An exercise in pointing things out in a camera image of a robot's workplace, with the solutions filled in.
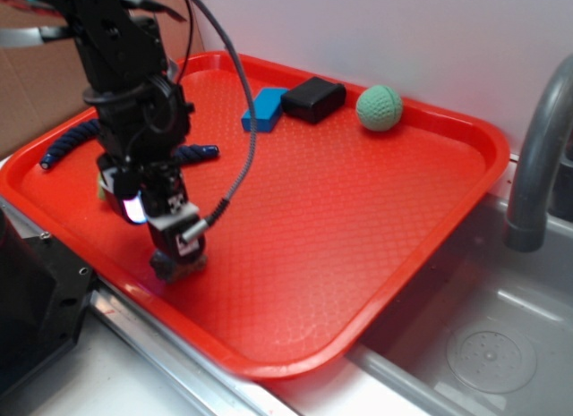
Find navy blue rope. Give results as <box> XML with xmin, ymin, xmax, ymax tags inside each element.
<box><xmin>38</xmin><ymin>118</ymin><xmax>221</xmax><ymax>170</ymax></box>

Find grey toy sink basin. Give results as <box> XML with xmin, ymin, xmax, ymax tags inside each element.
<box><xmin>263</xmin><ymin>196</ymin><xmax>573</xmax><ymax>416</ymax></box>

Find grey braided cable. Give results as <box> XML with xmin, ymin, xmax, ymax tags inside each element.
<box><xmin>181</xmin><ymin>0</ymin><xmax>259</xmax><ymax>232</ymax></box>

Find black rectangular box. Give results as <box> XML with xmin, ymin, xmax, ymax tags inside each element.
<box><xmin>280</xmin><ymin>77</ymin><xmax>346</xmax><ymax>124</ymax></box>

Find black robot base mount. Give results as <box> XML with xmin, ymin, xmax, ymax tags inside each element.
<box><xmin>1</xmin><ymin>214</ymin><xmax>96</xmax><ymax>397</ymax></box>

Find grey sink faucet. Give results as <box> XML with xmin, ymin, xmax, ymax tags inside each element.
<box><xmin>503</xmin><ymin>56</ymin><xmax>572</xmax><ymax>252</ymax></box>

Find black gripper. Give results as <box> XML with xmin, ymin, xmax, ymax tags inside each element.
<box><xmin>97</xmin><ymin>154</ymin><xmax>206</xmax><ymax>264</ymax></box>

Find green textured ball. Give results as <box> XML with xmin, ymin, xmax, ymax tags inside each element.
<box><xmin>355</xmin><ymin>85</ymin><xmax>404</xmax><ymax>132</ymax></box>

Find brown rough rock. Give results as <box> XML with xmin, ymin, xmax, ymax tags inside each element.
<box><xmin>150</xmin><ymin>250</ymin><xmax>208</xmax><ymax>284</ymax></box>

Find blue rectangular block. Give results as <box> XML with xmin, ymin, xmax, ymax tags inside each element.
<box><xmin>253</xmin><ymin>88</ymin><xmax>288</xmax><ymax>133</ymax></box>

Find green plush toy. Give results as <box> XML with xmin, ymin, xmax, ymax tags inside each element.
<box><xmin>98</xmin><ymin>173</ymin><xmax>109</xmax><ymax>202</ymax></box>

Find red plastic tray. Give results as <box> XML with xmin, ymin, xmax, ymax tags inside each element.
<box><xmin>0</xmin><ymin>50</ymin><xmax>512</xmax><ymax>382</ymax></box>

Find brown cardboard panel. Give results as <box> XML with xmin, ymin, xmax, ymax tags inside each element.
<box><xmin>0</xmin><ymin>0</ymin><xmax>156</xmax><ymax>160</ymax></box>

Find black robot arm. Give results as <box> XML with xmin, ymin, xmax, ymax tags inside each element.
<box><xmin>18</xmin><ymin>0</ymin><xmax>205</xmax><ymax>267</ymax></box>

